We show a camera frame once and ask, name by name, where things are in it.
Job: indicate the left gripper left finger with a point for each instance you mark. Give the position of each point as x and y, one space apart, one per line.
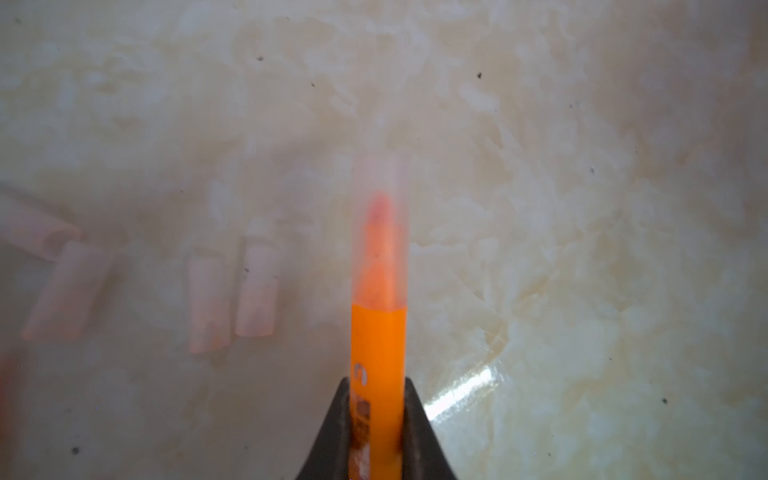
329 455

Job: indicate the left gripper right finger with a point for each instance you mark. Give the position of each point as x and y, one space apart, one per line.
423 457

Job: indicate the orange marker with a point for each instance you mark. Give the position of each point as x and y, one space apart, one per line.
376 399

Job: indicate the clear pen cap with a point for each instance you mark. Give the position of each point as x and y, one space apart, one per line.
380 230
63 308
34 230
256 312
209 303

